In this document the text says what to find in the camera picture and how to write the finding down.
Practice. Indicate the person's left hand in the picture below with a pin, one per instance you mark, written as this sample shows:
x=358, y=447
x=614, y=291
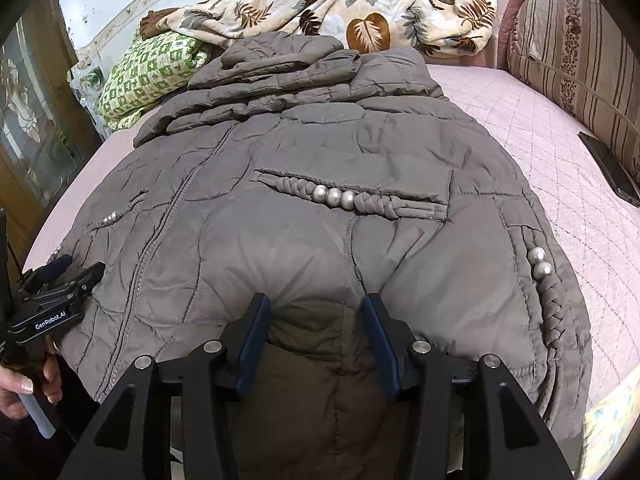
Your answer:
x=15, y=392

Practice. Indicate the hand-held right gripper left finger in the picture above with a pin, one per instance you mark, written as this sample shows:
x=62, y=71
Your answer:
x=251, y=345

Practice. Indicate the green patterned pillow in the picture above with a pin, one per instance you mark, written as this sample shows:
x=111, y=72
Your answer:
x=145, y=75

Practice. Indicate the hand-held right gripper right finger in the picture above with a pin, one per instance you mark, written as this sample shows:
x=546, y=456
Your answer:
x=382, y=347

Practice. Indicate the yellow floral sheet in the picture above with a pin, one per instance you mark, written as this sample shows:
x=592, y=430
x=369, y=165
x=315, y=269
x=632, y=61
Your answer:
x=607, y=430

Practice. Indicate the leaf print fleece blanket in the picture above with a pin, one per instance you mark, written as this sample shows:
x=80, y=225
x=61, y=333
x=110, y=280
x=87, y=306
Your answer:
x=325, y=5

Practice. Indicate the wooden door with glass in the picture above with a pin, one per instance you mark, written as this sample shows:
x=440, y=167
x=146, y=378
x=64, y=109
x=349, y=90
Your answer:
x=30, y=135

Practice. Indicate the grey quilted hooded jacket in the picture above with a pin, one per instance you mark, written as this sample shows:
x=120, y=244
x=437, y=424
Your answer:
x=300, y=160

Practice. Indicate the striped sofa cushion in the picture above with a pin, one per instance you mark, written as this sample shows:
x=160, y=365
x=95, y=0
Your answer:
x=565, y=50

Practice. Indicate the black phone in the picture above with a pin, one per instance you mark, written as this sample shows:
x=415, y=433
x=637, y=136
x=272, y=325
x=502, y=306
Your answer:
x=607, y=165

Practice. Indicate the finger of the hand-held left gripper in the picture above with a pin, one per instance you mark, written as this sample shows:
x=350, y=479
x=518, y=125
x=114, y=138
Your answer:
x=52, y=269
x=75, y=282

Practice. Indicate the pink sofa armrest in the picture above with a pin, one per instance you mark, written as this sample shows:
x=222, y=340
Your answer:
x=505, y=20

